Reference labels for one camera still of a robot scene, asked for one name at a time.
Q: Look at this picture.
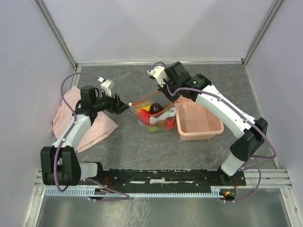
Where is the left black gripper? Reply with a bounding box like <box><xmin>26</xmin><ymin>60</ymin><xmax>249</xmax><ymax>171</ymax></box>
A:
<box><xmin>92</xmin><ymin>89</ymin><xmax>129</xmax><ymax>115</ymax></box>

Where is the dark purple plum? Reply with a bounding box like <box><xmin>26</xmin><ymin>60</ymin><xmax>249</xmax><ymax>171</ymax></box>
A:
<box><xmin>149</xmin><ymin>103</ymin><xmax>163</xmax><ymax>114</ymax></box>

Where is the clear zip top bag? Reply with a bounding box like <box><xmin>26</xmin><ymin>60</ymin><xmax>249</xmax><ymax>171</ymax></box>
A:
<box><xmin>129</xmin><ymin>91</ymin><xmax>177</xmax><ymax>131</ymax></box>

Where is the yellow lemon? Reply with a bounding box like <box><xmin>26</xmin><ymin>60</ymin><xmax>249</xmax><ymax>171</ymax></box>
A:
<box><xmin>142</xmin><ymin>106</ymin><xmax>150</xmax><ymax>112</ymax></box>

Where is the red apple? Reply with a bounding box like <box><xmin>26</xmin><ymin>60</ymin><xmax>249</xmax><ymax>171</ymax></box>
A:
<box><xmin>165</xmin><ymin>118</ymin><xmax>176</xmax><ymax>130</ymax></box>

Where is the pink plastic bin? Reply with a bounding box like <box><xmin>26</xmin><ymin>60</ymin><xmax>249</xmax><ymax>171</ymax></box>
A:
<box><xmin>176</xmin><ymin>96</ymin><xmax>224</xmax><ymax>141</ymax></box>

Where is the small red fruit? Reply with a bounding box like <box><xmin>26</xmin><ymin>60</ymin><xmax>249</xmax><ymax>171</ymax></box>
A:
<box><xmin>136</xmin><ymin>109</ymin><xmax>152</xmax><ymax>126</ymax></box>

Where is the green apple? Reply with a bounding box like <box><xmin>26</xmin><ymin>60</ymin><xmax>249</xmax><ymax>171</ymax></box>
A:
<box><xmin>146</xmin><ymin>126</ymin><xmax>159</xmax><ymax>132</ymax></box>

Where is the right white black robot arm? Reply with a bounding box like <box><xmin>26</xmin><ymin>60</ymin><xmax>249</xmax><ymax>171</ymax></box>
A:
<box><xmin>148</xmin><ymin>62</ymin><xmax>268</xmax><ymax>185</ymax></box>

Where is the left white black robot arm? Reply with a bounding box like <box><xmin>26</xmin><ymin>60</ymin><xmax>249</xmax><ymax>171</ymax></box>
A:
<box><xmin>40</xmin><ymin>86</ymin><xmax>129</xmax><ymax>187</ymax></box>

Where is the pink folded cloth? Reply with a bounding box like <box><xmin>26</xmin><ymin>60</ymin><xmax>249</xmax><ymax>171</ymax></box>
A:
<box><xmin>53</xmin><ymin>86</ymin><xmax>118</xmax><ymax>153</ymax></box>

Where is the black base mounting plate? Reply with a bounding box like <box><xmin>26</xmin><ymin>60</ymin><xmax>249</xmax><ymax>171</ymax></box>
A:
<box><xmin>77</xmin><ymin>168</ymin><xmax>247</xmax><ymax>193</ymax></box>

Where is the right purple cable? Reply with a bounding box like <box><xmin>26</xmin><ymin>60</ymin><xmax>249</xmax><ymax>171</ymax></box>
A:
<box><xmin>149</xmin><ymin>61</ymin><xmax>277</xmax><ymax>203</ymax></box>

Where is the purple cable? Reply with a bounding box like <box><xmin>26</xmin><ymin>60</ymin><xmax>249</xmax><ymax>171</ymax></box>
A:
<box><xmin>53</xmin><ymin>72</ymin><xmax>130</xmax><ymax>203</ymax></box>
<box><xmin>149</xmin><ymin>61</ymin><xmax>277</xmax><ymax>203</ymax></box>

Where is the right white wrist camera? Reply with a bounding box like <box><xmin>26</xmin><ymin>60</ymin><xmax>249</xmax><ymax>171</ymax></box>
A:
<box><xmin>147</xmin><ymin>66</ymin><xmax>166</xmax><ymax>87</ymax></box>

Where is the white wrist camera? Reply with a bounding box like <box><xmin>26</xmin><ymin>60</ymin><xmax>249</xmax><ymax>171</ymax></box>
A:
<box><xmin>147</xmin><ymin>66</ymin><xmax>166</xmax><ymax>87</ymax></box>
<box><xmin>98</xmin><ymin>77</ymin><xmax>115</xmax><ymax>97</ymax></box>

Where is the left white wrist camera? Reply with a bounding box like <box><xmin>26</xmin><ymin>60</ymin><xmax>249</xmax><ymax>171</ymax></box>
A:
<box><xmin>98</xmin><ymin>77</ymin><xmax>115</xmax><ymax>97</ymax></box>

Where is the aluminium frame rail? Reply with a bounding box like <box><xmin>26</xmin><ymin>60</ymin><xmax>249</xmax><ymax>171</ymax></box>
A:
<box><xmin>77</xmin><ymin>61</ymin><xmax>244</xmax><ymax>67</ymax></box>

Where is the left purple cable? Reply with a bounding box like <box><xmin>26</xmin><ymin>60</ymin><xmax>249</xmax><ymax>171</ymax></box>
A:
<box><xmin>53</xmin><ymin>72</ymin><xmax>130</xmax><ymax>203</ymax></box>

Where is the light blue cable duct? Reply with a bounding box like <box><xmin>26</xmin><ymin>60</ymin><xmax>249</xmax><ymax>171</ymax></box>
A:
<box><xmin>44</xmin><ymin>186</ymin><xmax>224</xmax><ymax>197</ymax></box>

